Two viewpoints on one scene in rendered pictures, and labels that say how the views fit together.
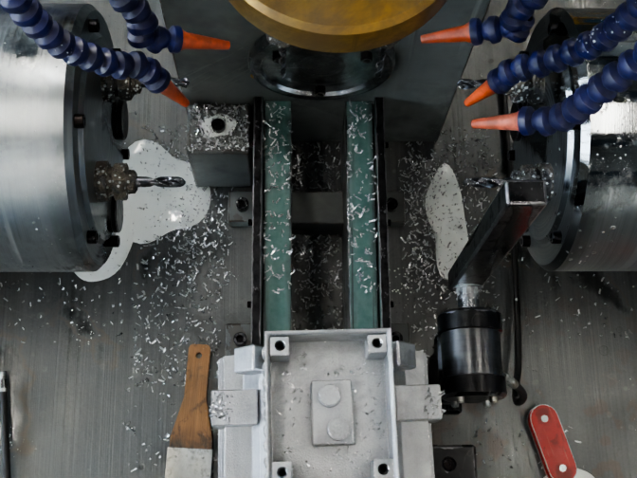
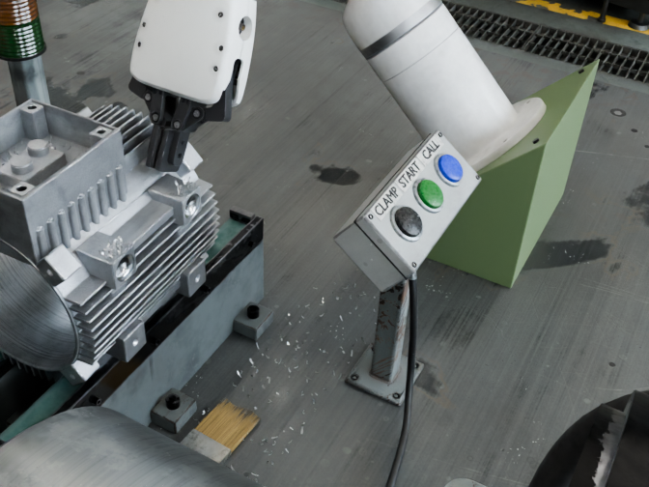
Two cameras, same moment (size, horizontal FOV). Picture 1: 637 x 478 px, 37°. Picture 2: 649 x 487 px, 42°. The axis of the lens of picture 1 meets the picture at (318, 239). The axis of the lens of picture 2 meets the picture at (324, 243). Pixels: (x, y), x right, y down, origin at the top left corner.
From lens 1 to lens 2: 0.76 m
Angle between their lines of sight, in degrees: 65
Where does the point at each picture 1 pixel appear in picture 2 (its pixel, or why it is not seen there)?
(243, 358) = (64, 261)
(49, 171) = (85, 418)
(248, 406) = (93, 242)
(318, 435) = (56, 155)
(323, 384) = (18, 176)
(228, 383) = (96, 285)
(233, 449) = (131, 235)
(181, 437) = not seen: hidden behind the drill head
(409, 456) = not seen: hidden behind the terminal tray
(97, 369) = not seen: outside the picture
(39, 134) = (59, 440)
